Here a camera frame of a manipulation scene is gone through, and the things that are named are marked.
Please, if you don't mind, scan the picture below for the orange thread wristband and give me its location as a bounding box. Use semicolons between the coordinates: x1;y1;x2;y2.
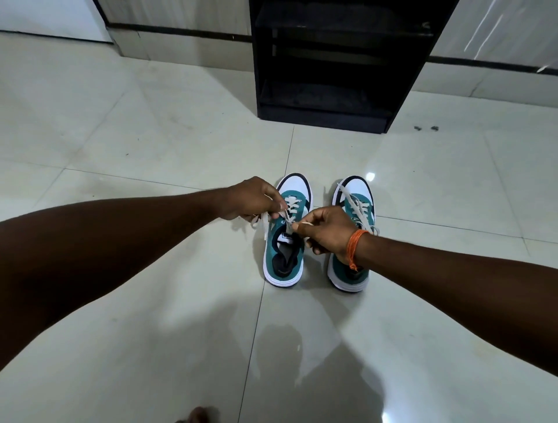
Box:
346;229;370;272

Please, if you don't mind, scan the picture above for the person's right hand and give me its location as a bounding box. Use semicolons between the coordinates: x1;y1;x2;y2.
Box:
291;206;362;256

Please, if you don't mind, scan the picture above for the person's left forearm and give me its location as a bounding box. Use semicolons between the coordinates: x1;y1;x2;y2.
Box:
0;187;224;372

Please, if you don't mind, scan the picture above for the person's foot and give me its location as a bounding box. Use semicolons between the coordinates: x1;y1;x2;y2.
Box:
176;406;219;423

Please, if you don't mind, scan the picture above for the person's right forearm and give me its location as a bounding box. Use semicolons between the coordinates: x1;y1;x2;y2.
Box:
349;233;558;378

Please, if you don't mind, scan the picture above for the teal white sneaker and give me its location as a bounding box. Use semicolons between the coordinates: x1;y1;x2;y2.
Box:
327;175;380;293
251;173;313;288

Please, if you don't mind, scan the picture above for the black wooden shoe rack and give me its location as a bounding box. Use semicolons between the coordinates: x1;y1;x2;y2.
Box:
249;0;459;134

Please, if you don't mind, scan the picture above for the person's left hand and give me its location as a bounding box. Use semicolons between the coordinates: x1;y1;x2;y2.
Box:
218;176;288;222

